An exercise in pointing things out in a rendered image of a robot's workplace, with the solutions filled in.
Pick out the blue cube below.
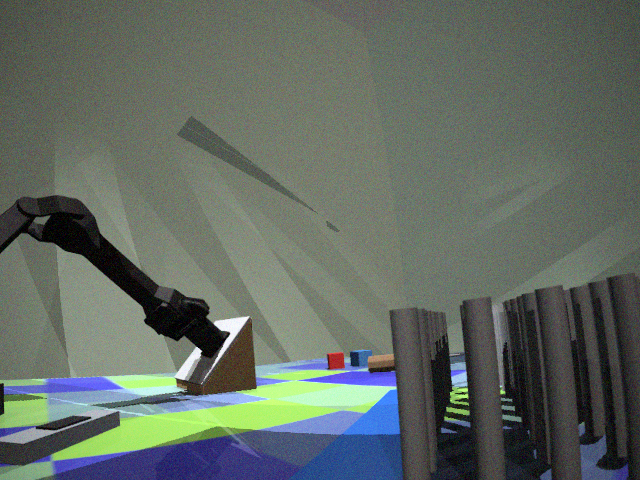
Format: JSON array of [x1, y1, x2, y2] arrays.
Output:
[[350, 350, 373, 367]]

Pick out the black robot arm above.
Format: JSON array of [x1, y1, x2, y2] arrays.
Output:
[[0, 195, 231, 358]]

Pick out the red cube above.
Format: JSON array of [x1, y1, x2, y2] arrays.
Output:
[[327, 352, 345, 370]]

